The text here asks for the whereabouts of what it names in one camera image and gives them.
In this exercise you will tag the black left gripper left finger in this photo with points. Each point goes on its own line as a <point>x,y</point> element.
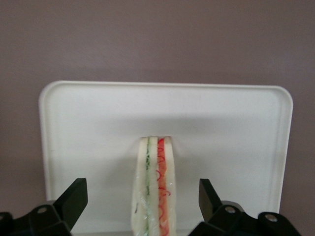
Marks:
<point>66,204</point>

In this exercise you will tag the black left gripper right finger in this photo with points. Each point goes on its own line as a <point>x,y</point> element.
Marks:
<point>211,204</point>

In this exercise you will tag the triangle sandwich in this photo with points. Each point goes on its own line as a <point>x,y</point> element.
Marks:
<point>153,186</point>

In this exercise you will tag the cream rectangular tray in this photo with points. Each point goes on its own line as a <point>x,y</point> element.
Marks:
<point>98,147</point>

